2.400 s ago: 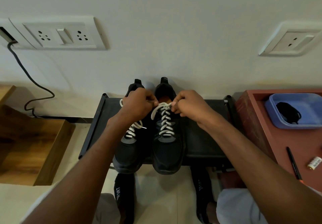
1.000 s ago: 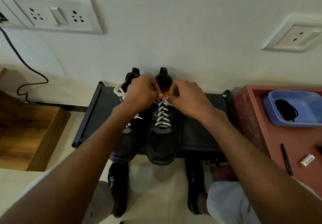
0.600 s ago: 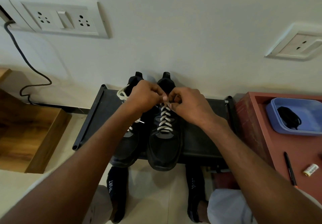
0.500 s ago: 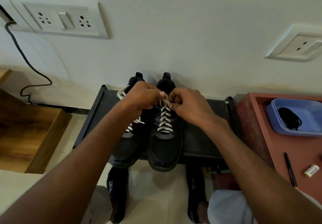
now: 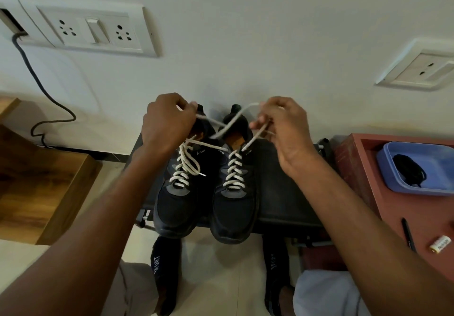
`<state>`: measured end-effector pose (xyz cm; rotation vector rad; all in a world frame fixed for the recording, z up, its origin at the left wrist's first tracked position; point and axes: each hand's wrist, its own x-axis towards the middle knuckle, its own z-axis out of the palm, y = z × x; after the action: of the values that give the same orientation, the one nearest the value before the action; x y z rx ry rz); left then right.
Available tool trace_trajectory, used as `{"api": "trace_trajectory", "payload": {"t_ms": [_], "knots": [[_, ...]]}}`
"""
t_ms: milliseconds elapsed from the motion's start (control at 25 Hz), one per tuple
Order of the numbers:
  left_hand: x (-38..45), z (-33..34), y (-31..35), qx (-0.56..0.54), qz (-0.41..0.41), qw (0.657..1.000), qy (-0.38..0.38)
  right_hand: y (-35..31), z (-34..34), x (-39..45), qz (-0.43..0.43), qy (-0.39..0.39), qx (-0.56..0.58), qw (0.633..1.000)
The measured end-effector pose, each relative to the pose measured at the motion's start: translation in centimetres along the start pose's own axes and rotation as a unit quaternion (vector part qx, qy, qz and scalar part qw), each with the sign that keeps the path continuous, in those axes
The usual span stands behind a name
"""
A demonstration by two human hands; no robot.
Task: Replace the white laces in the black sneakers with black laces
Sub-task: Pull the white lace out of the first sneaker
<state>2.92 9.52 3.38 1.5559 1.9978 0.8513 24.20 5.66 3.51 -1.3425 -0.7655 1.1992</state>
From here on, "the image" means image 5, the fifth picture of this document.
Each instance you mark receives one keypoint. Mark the white battery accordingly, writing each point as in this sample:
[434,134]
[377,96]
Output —
[440,244]

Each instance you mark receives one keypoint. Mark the person's right forearm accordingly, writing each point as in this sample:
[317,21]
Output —
[365,241]

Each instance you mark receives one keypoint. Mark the person's right hand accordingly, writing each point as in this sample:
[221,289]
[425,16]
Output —
[292,134]

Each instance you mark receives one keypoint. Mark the black padded bench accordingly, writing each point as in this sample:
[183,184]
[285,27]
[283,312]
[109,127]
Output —
[283,188]

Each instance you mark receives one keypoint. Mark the black pen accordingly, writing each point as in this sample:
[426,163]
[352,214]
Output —
[408,236]

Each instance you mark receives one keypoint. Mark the person's right thumb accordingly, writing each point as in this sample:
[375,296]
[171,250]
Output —
[260,124]

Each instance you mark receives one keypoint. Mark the red-brown table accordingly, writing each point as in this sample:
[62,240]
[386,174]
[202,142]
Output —
[397,216]

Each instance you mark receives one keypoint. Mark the person's left forearm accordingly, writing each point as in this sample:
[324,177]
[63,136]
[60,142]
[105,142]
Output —
[88,234]

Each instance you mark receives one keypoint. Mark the white wall socket plate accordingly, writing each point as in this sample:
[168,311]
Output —
[418,65]

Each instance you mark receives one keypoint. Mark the white switch and socket plate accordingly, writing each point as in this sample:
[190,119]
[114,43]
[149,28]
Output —
[106,30]

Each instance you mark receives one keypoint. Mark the dark blue sock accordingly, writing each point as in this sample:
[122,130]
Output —
[165,273]
[276,276]

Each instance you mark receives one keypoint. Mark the white wall plate with slot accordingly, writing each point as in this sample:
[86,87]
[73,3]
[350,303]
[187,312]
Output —
[14,17]

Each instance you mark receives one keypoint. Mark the person's left hand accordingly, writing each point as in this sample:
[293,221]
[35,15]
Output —
[161,124]

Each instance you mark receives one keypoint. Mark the white shoelace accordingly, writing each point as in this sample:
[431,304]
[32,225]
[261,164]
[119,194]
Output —
[234,170]
[184,170]

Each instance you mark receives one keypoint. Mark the brown wooden furniture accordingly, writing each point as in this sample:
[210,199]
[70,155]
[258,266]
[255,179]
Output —
[35,184]

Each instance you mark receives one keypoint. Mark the person's left thumb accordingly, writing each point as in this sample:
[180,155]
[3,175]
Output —
[187,122]

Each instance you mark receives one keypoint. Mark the blue plastic tray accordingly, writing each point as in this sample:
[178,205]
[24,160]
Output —
[438,166]

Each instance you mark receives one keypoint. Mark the black bundled item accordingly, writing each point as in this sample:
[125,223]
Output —
[408,170]

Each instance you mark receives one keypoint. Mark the dark blue sneaker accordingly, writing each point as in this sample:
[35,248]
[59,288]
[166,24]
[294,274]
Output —
[234,216]
[177,205]

